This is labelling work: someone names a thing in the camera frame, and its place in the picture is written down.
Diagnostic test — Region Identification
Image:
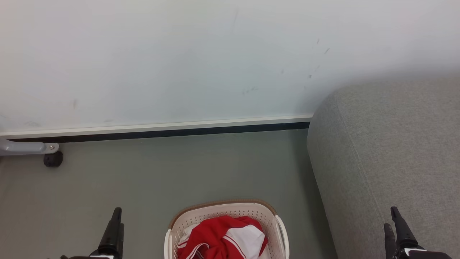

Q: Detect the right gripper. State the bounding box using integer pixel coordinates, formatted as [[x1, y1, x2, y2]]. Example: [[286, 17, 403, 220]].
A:
[[383, 206, 454, 259]]

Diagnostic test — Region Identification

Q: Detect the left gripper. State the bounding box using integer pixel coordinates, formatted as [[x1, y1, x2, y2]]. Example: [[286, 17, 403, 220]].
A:
[[60, 208, 125, 259]]

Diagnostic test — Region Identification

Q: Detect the red and white garment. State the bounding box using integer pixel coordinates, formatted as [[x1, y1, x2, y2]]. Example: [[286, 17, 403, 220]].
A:
[[177, 215, 269, 259]]

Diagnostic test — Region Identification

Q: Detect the grey fabric sofa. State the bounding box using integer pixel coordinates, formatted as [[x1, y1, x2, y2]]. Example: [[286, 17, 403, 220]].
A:
[[307, 77, 460, 259]]

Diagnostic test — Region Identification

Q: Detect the black caster wheel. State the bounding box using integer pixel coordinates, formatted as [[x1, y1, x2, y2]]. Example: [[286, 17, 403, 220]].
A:
[[43, 151, 64, 167]]

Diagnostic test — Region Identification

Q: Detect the white and black baseboard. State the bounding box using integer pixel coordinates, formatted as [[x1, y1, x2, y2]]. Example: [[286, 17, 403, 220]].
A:
[[0, 115, 313, 143]]

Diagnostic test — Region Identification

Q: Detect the grey metal stand leg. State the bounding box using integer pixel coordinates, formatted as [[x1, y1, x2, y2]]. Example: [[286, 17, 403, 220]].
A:
[[0, 138, 59, 156]]

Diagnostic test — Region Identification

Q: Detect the white perforated laundry basket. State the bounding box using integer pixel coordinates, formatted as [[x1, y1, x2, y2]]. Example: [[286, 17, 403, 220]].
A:
[[164, 200, 290, 259]]

